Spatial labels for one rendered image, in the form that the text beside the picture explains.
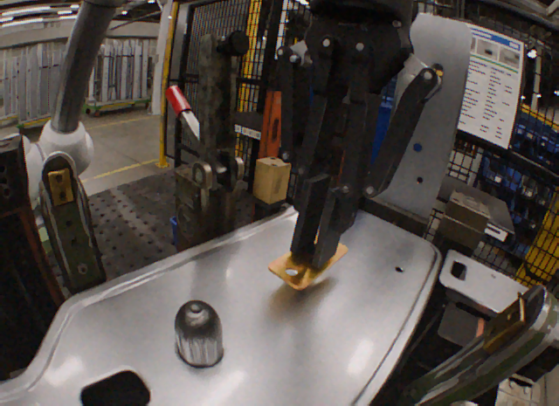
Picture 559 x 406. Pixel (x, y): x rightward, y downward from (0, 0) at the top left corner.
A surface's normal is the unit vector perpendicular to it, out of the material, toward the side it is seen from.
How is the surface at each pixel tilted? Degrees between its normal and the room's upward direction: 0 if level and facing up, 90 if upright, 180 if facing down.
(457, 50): 90
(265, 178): 90
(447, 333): 0
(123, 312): 0
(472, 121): 90
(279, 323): 0
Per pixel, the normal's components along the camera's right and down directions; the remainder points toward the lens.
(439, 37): -0.65, 0.24
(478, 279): 0.14, -0.90
